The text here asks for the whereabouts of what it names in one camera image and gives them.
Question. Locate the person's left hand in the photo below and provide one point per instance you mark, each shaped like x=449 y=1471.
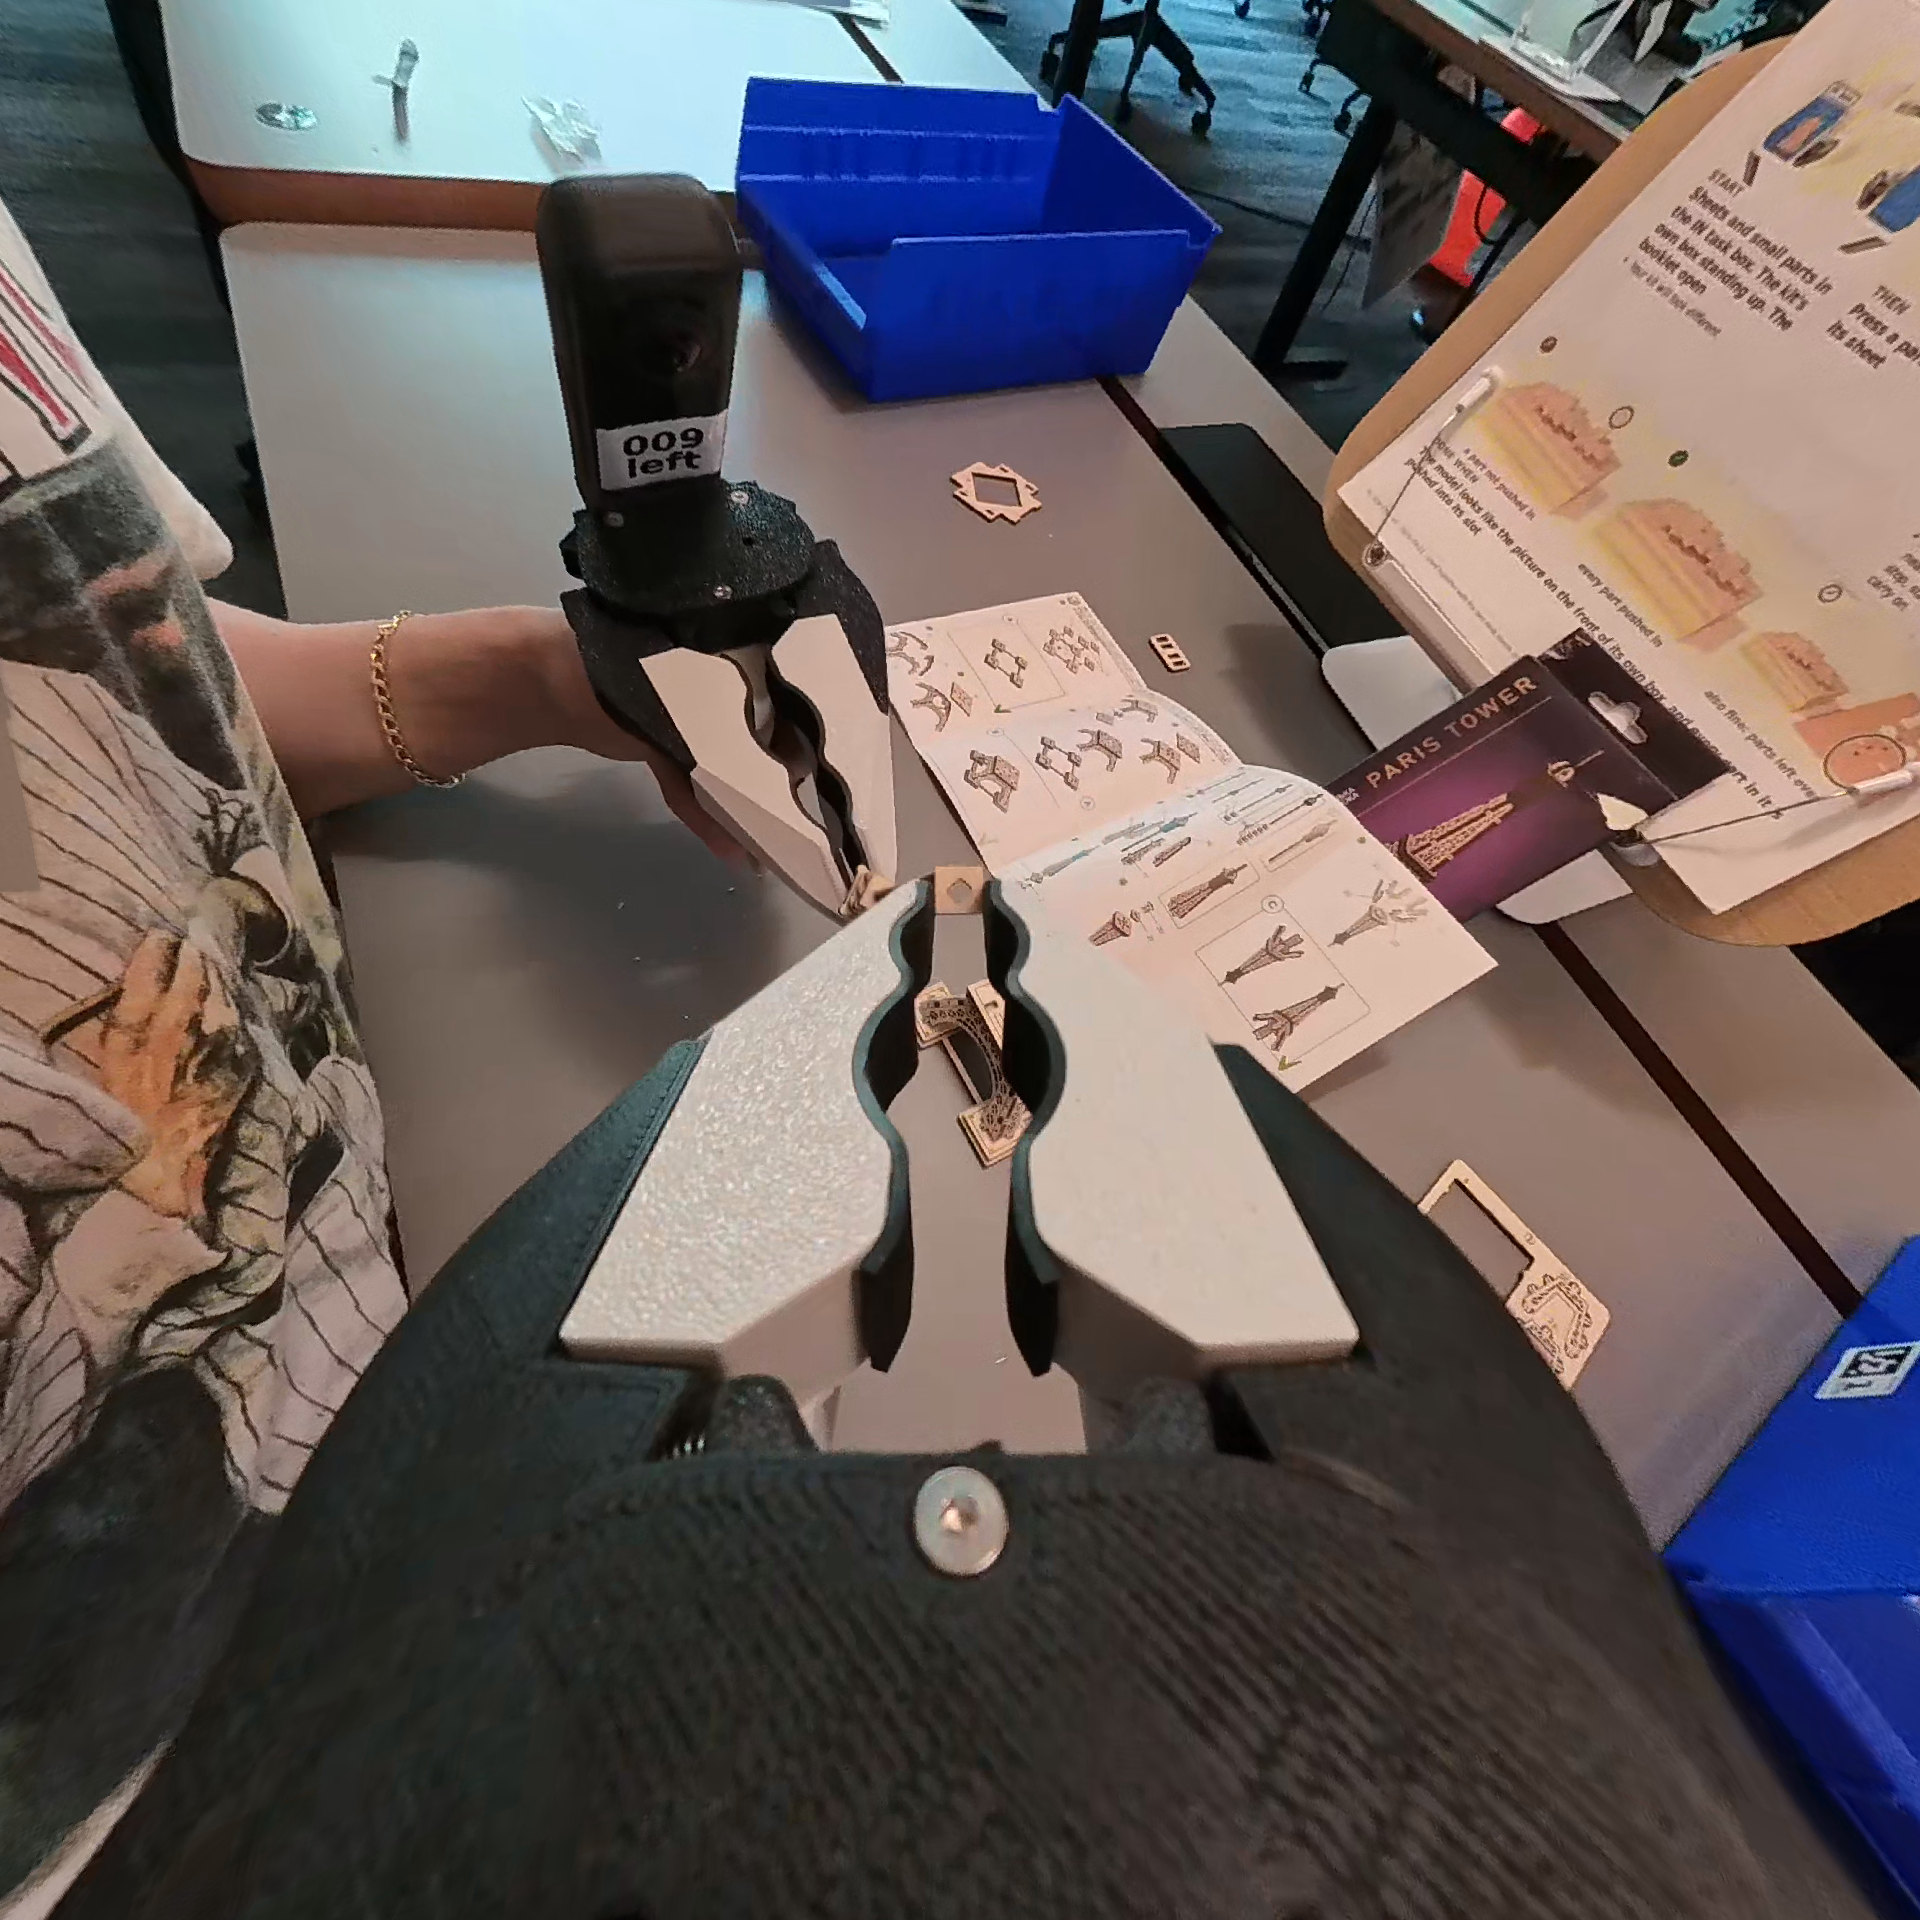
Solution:
x=540 y=690

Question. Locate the orange cone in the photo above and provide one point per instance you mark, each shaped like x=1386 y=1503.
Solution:
x=1477 y=225

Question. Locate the folded instruction leaflet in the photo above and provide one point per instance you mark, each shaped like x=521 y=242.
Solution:
x=1201 y=855

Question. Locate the curved engraved wooden piece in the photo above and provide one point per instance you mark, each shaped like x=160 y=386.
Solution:
x=993 y=1119

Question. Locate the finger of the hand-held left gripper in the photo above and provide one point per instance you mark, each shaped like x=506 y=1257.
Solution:
x=849 y=720
x=721 y=735

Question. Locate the white desk wooden edge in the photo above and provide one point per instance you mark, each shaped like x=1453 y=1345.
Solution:
x=600 y=77

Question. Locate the clear plastic disc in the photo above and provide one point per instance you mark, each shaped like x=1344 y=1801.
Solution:
x=284 y=114

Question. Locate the clear plastic strip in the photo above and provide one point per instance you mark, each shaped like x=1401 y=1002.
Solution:
x=398 y=82

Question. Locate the person in printed shirt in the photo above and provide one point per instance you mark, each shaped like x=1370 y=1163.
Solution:
x=149 y=901

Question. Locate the notched square wooden frame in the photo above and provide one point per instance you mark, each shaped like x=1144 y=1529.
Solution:
x=1020 y=510

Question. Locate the small square wooden piece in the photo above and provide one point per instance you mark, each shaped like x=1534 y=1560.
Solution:
x=960 y=893

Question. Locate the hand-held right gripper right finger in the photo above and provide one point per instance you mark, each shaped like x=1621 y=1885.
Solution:
x=1185 y=1184

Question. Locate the purple tower kit package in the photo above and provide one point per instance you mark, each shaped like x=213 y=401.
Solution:
x=1470 y=779

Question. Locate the wooden parts sheet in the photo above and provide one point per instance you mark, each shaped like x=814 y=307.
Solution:
x=1560 y=1320

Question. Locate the hanging paper tag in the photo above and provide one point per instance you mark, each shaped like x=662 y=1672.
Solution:
x=1412 y=211

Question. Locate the person's left forearm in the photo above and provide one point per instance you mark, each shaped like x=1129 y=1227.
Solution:
x=301 y=705

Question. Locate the wooden document board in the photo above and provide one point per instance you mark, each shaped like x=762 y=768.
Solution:
x=1500 y=283

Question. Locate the black office chair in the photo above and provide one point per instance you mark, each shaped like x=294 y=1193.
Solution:
x=1118 y=37

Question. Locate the tagged blue plastic bin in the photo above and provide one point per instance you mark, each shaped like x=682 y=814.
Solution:
x=1800 y=1529

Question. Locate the beige desk black legs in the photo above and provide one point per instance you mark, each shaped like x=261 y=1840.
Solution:
x=1516 y=77

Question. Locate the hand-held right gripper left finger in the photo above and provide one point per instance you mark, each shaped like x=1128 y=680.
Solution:
x=721 y=1184

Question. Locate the crumpled clear plastic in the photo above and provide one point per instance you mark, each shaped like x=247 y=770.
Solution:
x=564 y=129

